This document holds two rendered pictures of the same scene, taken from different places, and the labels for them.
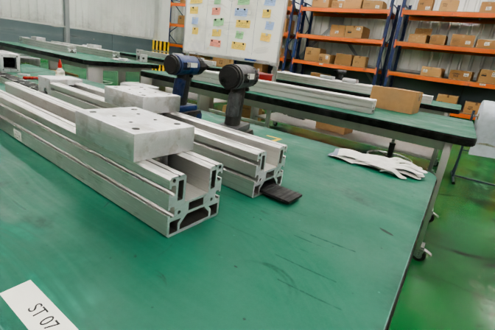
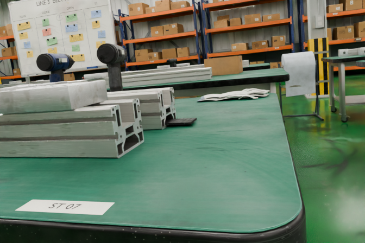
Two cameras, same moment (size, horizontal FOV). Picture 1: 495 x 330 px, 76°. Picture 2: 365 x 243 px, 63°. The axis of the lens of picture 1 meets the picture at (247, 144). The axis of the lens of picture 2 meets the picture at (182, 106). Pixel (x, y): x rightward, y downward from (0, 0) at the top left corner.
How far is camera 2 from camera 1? 19 cm
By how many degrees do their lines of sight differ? 17
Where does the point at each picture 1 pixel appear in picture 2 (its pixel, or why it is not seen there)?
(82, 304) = (88, 194)
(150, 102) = not seen: hidden behind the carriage
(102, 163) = (36, 127)
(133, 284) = (116, 178)
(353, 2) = (162, 6)
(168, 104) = not seen: hidden behind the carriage
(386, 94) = (216, 63)
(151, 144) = (80, 94)
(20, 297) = (35, 206)
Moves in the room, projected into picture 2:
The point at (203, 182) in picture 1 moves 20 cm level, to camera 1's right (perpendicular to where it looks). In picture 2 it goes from (128, 115) to (228, 100)
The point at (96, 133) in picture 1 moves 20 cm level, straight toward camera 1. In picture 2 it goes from (24, 103) to (73, 107)
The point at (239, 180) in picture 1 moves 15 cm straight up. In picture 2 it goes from (146, 120) to (138, 52)
